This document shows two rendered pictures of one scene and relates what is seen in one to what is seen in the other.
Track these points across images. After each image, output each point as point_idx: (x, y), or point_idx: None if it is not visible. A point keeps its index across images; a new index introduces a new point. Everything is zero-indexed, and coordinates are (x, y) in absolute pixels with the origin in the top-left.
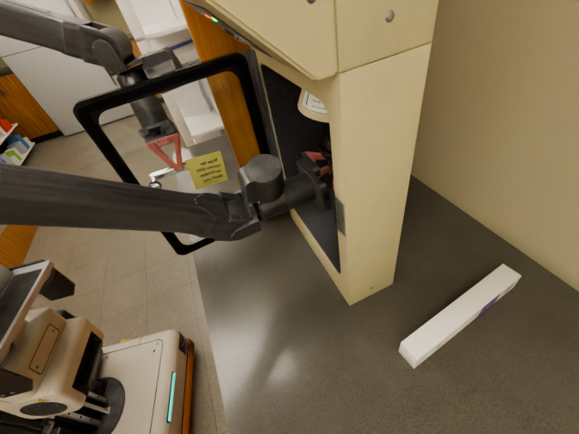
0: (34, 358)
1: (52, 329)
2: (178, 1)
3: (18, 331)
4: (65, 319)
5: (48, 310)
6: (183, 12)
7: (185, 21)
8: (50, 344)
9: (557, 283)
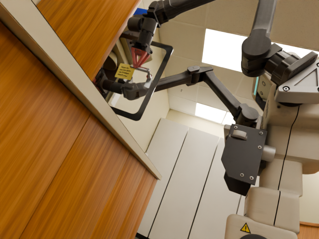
0: (245, 199)
1: (247, 201)
2: (133, 8)
3: (261, 184)
4: (249, 215)
5: (251, 187)
6: (132, 12)
7: (130, 12)
8: (245, 208)
9: None
